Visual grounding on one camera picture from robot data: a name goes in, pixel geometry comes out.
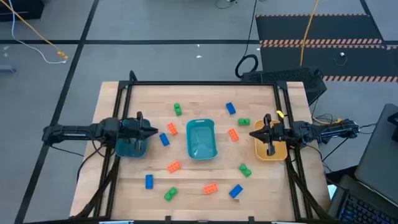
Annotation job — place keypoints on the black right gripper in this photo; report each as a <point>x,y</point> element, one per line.
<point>280,133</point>

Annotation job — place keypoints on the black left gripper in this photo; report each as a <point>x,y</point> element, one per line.
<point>132,129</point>

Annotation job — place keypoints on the blue toy building block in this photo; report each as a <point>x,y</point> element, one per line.
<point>164,139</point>
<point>149,181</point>
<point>236,191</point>
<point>230,108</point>

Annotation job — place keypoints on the green two-stud toy block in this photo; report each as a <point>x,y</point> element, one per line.
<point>244,122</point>
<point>245,170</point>
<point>170,193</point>
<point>177,109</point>

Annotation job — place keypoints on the orange toy building block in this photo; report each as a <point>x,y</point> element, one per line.
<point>211,188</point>
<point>233,134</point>
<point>172,128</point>
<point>174,166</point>

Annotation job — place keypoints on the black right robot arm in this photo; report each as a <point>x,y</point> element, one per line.
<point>326,130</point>

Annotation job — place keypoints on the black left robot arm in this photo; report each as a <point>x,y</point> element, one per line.
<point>77,130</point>

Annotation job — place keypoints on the yellow plastic bin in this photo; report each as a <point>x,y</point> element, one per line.
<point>261,149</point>

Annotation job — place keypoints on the dark blue plastic bin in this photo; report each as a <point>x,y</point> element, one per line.
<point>124,151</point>

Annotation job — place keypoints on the teal plastic bin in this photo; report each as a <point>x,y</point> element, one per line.
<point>201,140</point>

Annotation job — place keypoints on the black mesh computer tower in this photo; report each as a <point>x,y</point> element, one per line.
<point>295,76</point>

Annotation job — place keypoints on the black hazard-striped floor mat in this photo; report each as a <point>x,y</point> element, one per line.
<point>311,28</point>

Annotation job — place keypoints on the grey laptop lid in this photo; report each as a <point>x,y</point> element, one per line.
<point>379,161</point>

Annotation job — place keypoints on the black backlit keyboard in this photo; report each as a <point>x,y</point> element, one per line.
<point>357,211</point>

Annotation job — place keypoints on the black device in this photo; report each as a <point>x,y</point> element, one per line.
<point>394,124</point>

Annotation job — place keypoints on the grey flat floor object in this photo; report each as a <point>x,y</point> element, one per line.
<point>6,68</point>

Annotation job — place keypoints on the black box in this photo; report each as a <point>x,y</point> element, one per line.
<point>34,7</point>

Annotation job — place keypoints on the black aluminium table frame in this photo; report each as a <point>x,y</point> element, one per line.
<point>202,83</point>

